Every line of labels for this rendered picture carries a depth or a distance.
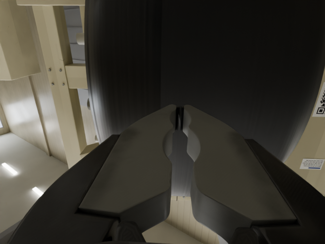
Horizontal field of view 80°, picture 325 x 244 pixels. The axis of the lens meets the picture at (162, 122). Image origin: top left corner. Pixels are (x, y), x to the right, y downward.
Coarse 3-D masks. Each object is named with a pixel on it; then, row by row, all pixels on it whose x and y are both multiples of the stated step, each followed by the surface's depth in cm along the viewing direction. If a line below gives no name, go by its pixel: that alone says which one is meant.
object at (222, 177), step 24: (192, 120) 10; (216, 120) 10; (192, 144) 10; (216, 144) 8; (240, 144) 8; (216, 168) 7; (240, 168) 7; (192, 192) 7; (216, 192) 6; (240, 192) 6; (264, 192) 6; (216, 216) 6; (240, 216) 6; (264, 216) 6; (288, 216) 6
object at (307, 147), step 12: (324, 72) 39; (312, 120) 43; (324, 120) 43; (312, 132) 44; (324, 132) 44; (300, 144) 45; (312, 144) 45; (324, 144) 45; (300, 156) 46; (312, 156) 46; (324, 156) 46; (324, 168) 47; (312, 180) 49; (324, 180) 49; (324, 192) 50
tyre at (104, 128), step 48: (96, 0) 22; (144, 0) 20; (192, 0) 19; (240, 0) 19; (288, 0) 19; (96, 48) 22; (144, 48) 20; (192, 48) 20; (240, 48) 20; (288, 48) 19; (96, 96) 24; (144, 96) 21; (192, 96) 21; (240, 96) 21; (288, 96) 21; (288, 144) 24
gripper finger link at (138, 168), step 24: (144, 120) 10; (168, 120) 10; (120, 144) 8; (144, 144) 8; (168, 144) 10; (120, 168) 7; (144, 168) 7; (168, 168) 7; (96, 192) 6; (120, 192) 6; (144, 192) 6; (168, 192) 6; (120, 216) 6; (144, 216) 6
